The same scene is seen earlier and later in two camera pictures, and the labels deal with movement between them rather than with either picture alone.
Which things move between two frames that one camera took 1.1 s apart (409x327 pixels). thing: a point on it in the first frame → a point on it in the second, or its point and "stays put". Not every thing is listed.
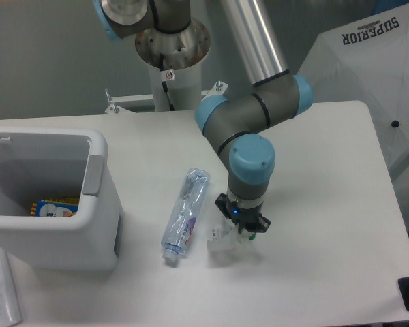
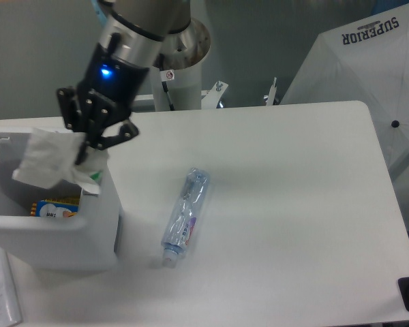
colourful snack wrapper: (55, 207) stays put
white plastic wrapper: (226, 236) → (50, 157)
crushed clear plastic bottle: (184, 214) stays put
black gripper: (248, 218) → (108, 86)
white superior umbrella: (376, 59) stays put
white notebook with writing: (2, 306) stays put
